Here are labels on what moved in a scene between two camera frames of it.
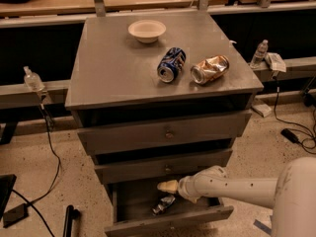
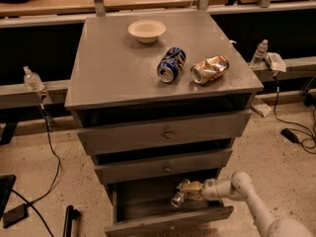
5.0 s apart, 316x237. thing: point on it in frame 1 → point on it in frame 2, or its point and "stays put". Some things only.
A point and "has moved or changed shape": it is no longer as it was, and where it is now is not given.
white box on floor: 262,109 stays put
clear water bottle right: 259,59 stays put
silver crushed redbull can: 164,202 has moved or changed shape
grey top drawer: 215,127 stays put
